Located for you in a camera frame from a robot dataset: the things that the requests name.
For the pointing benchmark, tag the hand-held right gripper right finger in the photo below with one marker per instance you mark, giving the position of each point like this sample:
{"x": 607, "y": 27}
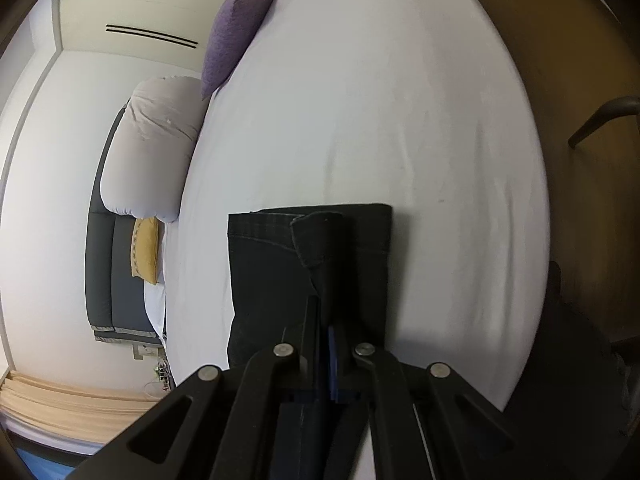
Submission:
{"x": 334, "y": 365}

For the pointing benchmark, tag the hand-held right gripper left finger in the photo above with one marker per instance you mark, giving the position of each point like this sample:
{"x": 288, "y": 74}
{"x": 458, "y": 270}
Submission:
{"x": 313, "y": 340}

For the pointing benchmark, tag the black denim pants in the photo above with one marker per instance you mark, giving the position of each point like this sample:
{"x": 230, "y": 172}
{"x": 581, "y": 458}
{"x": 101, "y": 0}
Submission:
{"x": 260, "y": 270}

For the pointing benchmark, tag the white pillow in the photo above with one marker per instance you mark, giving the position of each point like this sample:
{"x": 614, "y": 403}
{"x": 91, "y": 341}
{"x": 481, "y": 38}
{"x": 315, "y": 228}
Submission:
{"x": 154, "y": 305}

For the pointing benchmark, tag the yellow pillow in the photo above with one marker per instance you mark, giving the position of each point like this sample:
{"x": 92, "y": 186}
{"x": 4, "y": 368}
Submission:
{"x": 146, "y": 250}

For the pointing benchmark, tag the grey padded headboard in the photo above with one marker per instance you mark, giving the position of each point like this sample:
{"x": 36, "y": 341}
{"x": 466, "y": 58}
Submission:
{"x": 102, "y": 270}

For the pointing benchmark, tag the bed with white sheet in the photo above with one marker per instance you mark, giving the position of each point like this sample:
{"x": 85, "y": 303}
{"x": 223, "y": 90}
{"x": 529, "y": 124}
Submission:
{"x": 375, "y": 110}

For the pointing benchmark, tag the rolled white duvet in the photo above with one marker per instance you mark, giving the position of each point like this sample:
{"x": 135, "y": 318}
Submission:
{"x": 150, "y": 150}

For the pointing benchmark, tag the cream curtain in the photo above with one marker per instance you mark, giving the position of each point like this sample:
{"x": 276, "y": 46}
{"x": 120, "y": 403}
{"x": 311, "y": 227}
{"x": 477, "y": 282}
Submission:
{"x": 50, "y": 400}

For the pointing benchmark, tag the purple pillow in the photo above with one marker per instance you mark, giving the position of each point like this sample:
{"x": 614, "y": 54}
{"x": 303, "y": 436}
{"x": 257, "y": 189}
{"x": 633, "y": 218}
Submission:
{"x": 235, "y": 25}

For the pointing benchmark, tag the white wardrobe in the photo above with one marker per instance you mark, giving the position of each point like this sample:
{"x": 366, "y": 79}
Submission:
{"x": 125, "y": 0}

